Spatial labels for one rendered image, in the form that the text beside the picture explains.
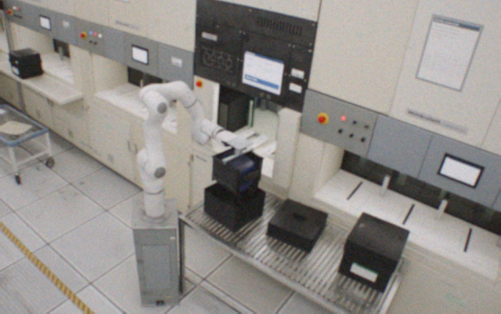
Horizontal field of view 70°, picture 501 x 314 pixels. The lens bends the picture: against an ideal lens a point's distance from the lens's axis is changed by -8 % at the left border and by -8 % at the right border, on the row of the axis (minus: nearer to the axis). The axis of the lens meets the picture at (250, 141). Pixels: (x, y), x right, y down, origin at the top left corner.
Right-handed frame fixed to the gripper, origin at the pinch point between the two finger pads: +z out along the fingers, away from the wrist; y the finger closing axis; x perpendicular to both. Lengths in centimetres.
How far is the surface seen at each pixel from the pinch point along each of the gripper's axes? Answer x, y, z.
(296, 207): -39, -24, 30
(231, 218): -39.5, 13.5, 11.5
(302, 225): -39, -14, 43
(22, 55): -20, 25, -298
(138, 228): -50, 54, -26
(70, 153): -126, 5, -251
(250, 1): 73, -31, -30
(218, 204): -35.8, 13.5, 0.4
